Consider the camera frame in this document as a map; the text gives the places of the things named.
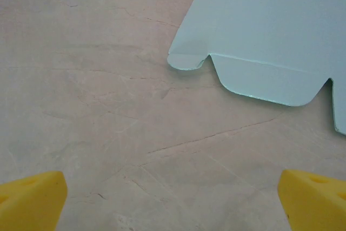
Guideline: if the mint green paper box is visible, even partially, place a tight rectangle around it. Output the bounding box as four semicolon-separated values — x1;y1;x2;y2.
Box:
167;0;346;136

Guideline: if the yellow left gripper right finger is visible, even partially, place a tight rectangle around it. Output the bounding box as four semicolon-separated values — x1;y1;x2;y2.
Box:
277;169;346;231

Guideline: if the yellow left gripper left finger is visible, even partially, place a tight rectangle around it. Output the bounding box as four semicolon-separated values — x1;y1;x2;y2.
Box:
0;170;68;231

